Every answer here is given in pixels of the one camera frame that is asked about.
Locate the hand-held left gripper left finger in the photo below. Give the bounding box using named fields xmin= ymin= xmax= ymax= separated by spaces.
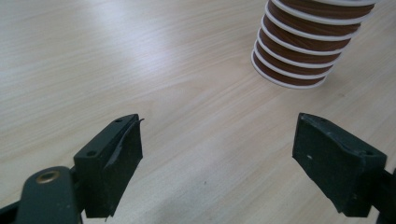
xmin=73 ymin=113 xmax=145 ymax=219

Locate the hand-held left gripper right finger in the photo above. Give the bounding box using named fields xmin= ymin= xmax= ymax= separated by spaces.
xmin=291 ymin=112 xmax=388 ymax=218

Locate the stack of brown paper cups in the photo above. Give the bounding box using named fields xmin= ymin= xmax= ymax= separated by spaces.
xmin=250 ymin=0 xmax=379 ymax=91

